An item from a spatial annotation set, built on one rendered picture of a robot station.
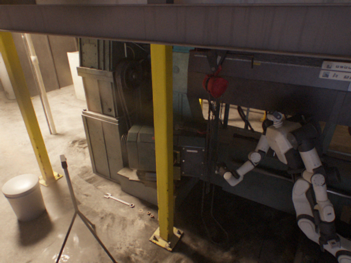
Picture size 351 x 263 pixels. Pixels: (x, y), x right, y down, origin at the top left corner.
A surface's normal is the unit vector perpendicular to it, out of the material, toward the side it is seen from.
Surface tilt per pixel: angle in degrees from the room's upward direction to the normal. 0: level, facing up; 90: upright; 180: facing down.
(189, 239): 0
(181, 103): 90
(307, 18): 90
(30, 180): 1
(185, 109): 90
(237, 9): 90
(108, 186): 0
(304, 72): 78
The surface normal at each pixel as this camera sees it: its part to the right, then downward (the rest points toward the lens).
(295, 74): -0.48, 0.22
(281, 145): -0.67, 0.33
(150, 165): -0.17, 0.47
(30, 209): 0.62, 0.41
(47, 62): 0.87, 0.23
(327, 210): 0.00, 0.14
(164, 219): -0.49, 0.41
